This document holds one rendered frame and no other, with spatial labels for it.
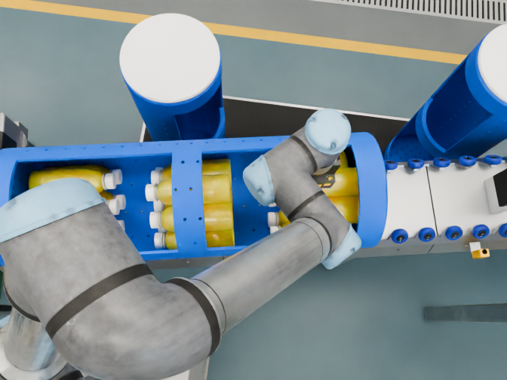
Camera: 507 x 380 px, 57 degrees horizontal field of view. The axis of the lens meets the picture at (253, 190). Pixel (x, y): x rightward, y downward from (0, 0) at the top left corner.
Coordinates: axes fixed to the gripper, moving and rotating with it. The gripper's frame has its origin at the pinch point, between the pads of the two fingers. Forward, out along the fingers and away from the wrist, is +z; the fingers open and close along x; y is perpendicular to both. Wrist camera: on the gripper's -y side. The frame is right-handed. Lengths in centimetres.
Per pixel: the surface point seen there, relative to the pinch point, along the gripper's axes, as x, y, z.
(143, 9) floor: 133, -54, 116
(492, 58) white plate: 37, 62, 11
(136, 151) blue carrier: 8.4, -34.8, -5.1
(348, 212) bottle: -7.3, 13.1, 0.9
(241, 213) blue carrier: -2.2, -11.6, 19.3
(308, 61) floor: 98, 32, 115
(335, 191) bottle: -2.6, 9.9, -1.4
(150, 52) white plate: 43, -34, 12
